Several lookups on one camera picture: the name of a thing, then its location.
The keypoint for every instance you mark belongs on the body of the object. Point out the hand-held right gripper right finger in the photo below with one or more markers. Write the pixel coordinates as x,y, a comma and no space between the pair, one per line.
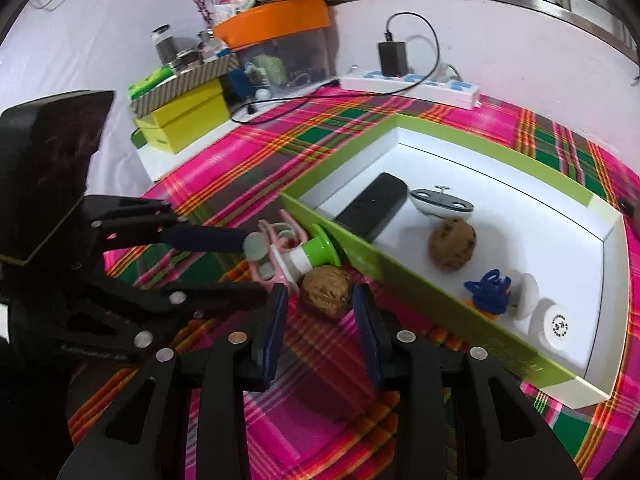
370,332

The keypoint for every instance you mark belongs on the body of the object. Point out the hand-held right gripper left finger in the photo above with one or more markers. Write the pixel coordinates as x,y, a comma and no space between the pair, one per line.
272,332

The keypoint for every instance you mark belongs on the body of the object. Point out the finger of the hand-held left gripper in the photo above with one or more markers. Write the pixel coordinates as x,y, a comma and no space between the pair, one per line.
210,239
230,297

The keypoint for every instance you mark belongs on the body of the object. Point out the pink plastic holder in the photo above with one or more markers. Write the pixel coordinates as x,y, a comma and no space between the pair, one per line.
275,260

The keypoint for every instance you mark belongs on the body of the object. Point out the brown walnut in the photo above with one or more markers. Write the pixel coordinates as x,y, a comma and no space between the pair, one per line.
452,245
326,292

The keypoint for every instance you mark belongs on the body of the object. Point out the black rectangular case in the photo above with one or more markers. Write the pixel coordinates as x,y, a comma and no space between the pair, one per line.
372,205

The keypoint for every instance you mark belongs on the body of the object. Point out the black round caster base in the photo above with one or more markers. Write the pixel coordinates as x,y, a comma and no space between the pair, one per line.
440,205

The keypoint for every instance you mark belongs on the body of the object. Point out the white egg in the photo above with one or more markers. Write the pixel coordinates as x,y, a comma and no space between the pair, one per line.
525,297

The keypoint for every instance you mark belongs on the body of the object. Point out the green and white cardboard box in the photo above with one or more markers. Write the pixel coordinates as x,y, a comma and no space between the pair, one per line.
500,240

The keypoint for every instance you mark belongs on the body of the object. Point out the white round jar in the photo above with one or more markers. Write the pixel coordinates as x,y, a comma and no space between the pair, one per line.
552,325

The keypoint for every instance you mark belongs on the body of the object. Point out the pink plaid tablecloth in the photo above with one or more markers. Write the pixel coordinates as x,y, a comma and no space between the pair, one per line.
320,410

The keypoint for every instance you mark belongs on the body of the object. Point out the green and white suction cup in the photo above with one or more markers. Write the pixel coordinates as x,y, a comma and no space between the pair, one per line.
320,250

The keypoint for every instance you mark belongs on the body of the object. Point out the yellow-green shoebox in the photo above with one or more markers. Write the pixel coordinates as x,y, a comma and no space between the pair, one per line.
185,120

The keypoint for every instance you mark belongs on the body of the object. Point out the green packet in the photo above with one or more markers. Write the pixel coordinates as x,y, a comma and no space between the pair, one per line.
150,82

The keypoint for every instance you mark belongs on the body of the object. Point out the small white ball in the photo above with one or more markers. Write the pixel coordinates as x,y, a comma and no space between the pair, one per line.
262,94

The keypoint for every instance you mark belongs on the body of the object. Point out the striped cardboard box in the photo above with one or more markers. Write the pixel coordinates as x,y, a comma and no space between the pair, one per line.
190,82

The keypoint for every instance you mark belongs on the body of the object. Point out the glass jar with black lid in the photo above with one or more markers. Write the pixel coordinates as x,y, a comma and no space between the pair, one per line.
163,45

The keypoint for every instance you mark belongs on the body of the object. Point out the clear bin with orange lid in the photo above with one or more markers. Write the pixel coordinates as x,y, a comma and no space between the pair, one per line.
280,25

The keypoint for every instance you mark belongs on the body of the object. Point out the colourful card packets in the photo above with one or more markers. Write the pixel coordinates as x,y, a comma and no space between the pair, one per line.
235,2

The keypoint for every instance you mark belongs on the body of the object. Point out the white power strip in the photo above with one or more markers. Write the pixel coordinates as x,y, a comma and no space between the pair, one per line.
415,87

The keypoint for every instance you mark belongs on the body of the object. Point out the black charger adapter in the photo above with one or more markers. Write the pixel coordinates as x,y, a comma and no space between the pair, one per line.
392,57

